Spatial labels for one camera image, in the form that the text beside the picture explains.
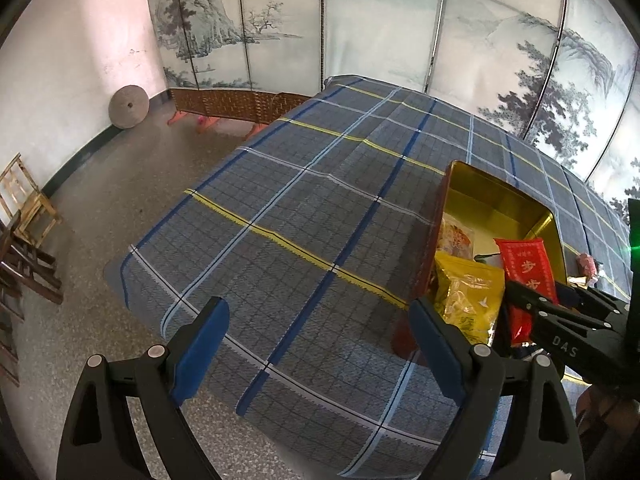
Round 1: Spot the dark wooden chair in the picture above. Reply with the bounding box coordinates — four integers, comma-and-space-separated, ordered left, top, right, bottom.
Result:
0, 305, 26, 387
0, 210, 63, 306

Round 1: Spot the landscape painted folding screen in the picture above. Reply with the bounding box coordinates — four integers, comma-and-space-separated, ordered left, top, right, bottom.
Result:
142, 0, 640, 221

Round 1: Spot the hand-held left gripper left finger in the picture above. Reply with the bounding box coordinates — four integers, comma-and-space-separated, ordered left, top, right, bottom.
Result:
56, 296, 231, 480

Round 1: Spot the person's right forearm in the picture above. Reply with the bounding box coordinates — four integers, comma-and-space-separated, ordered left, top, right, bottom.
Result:
575, 382, 640, 480

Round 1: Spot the brown woven panel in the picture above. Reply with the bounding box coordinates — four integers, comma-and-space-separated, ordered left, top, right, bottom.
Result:
170, 87, 311, 123

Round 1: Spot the light wooden chair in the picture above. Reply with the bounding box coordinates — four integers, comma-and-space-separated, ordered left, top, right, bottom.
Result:
0, 154, 63, 248

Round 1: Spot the round stone disc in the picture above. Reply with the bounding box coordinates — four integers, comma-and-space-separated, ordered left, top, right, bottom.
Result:
109, 85, 148, 128

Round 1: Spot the blue grey plaid cloth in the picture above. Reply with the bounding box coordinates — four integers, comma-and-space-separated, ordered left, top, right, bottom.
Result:
104, 74, 633, 478

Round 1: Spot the red and gold tin box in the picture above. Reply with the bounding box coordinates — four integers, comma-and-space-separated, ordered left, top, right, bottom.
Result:
392, 160, 568, 361

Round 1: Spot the clear cracker packet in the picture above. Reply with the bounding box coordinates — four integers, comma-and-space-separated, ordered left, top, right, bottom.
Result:
436, 212, 475, 261

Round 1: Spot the red snack packet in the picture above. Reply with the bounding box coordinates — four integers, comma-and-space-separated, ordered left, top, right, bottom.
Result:
494, 237, 558, 346

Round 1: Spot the yellow snack packet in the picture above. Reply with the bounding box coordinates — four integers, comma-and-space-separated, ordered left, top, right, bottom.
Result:
434, 252, 506, 346

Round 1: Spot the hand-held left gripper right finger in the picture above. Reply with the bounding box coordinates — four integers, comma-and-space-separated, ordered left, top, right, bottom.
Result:
407, 296, 586, 480

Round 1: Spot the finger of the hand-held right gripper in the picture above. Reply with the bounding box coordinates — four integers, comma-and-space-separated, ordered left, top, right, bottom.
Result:
505, 280, 610, 332
552, 280, 631, 329

